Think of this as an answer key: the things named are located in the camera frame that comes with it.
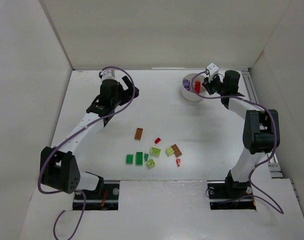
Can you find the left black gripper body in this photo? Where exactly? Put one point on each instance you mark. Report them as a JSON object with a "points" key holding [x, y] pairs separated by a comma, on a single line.
{"points": [[125, 88]]}

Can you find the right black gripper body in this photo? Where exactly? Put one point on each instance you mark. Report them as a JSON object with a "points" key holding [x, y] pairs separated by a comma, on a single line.
{"points": [[211, 85]]}

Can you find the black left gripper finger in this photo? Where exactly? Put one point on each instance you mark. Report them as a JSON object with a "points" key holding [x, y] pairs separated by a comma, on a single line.
{"points": [[127, 82], [133, 92]]}

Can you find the large red lego brick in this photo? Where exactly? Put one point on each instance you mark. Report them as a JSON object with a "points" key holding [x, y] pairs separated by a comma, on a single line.
{"points": [[197, 86]]}

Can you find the purple long lego brick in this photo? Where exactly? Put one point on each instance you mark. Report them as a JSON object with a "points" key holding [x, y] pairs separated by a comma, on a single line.
{"points": [[186, 84]]}

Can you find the brown upside-down lego brick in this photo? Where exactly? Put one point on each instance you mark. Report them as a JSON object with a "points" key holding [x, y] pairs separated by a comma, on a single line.
{"points": [[138, 134]]}

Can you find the small red lego brick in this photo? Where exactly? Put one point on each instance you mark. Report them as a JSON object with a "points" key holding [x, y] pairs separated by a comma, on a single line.
{"points": [[157, 140]]}

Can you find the brown studded lego brick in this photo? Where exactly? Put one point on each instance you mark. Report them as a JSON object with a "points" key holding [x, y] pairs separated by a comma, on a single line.
{"points": [[177, 151]]}

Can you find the red sloped lego piece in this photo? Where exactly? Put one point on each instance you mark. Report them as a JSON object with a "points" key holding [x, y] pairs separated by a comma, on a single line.
{"points": [[178, 162]]}

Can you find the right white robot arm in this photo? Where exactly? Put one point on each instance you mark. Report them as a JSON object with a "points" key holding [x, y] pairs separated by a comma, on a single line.
{"points": [[237, 105]]}

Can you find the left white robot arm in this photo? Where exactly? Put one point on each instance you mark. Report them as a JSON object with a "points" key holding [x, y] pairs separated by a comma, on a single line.
{"points": [[58, 165]]}

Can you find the white round divided container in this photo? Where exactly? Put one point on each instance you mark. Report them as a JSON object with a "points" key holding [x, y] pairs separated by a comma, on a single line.
{"points": [[191, 95]]}

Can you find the lime long lego brick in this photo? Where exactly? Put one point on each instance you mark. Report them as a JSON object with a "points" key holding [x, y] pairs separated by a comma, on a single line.
{"points": [[155, 151]]}

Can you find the green long lego brick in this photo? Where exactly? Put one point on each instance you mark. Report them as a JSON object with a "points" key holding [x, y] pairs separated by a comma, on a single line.
{"points": [[139, 158]]}

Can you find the dark green curved lego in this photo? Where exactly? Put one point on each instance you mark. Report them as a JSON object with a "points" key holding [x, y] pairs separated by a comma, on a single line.
{"points": [[146, 156]]}

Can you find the green rounded lego brick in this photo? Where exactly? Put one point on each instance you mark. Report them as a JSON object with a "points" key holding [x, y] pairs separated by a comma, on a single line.
{"points": [[129, 159]]}

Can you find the lime small lego brick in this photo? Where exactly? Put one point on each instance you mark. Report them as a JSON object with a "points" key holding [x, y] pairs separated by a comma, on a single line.
{"points": [[169, 151]]}

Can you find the lime square lego brick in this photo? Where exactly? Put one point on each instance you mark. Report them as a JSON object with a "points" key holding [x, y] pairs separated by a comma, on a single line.
{"points": [[151, 163]]}

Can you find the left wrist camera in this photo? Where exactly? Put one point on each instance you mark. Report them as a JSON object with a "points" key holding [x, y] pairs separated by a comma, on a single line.
{"points": [[107, 74]]}

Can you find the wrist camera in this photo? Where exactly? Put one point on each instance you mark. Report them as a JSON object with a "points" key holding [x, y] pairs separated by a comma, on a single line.
{"points": [[107, 74], [211, 70]]}

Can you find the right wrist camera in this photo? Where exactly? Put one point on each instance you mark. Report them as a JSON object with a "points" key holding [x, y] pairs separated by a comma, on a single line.
{"points": [[211, 70]]}

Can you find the aluminium rail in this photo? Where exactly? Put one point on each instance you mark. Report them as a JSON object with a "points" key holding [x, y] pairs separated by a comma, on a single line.
{"points": [[261, 135]]}

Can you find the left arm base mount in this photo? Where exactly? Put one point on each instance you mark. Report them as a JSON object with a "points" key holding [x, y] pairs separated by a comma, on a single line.
{"points": [[108, 200]]}

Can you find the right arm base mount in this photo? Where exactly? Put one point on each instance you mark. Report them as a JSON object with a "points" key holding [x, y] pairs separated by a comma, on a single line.
{"points": [[230, 196]]}

